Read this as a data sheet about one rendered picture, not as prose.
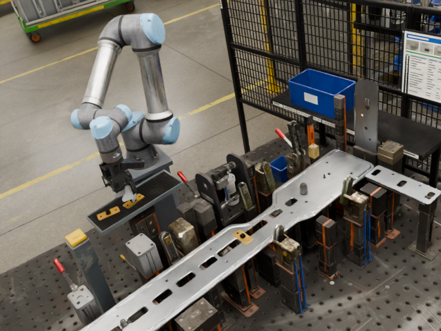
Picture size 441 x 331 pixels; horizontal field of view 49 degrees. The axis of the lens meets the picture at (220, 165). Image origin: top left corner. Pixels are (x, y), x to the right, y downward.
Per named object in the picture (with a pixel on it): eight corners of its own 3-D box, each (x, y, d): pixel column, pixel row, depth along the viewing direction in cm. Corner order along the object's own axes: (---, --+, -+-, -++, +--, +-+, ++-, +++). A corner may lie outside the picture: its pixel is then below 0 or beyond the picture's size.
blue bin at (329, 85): (335, 119, 233) (335, 95, 225) (289, 102, 254) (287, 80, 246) (357, 105, 240) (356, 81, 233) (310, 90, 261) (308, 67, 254)
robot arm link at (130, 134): (131, 134, 220) (123, 108, 212) (157, 134, 215) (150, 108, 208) (119, 149, 211) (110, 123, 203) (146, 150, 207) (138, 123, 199)
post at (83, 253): (109, 327, 196) (72, 251, 171) (100, 316, 201) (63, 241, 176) (125, 315, 199) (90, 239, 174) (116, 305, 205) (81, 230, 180)
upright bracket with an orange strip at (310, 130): (315, 206, 234) (308, 117, 206) (312, 205, 235) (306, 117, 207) (319, 203, 235) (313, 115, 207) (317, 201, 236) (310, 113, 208)
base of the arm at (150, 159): (122, 159, 222) (115, 142, 217) (151, 146, 227) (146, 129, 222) (134, 174, 211) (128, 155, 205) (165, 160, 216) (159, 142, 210)
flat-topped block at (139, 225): (159, 291, 207) (130, 213, 181) (149, 281, 212) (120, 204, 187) (177, 278, 211) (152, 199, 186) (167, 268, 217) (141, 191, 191)
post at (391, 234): (392, 240, 208) (394, 188, 192) (370, 229, 216) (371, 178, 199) (400, 232, 211) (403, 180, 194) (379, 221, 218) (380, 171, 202)
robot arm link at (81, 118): (98, 10, 190) (63, 121, 174) (122, 8, 186) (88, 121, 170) (113, 28, 200) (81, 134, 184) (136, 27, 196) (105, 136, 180)
